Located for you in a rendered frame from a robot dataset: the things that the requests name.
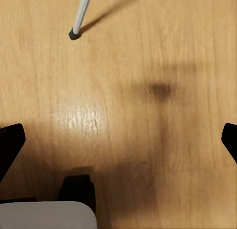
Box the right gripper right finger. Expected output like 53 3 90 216
221 123 237 163

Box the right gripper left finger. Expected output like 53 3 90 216
0 123 26 183

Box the camera tripod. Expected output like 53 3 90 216
69 0 90 40

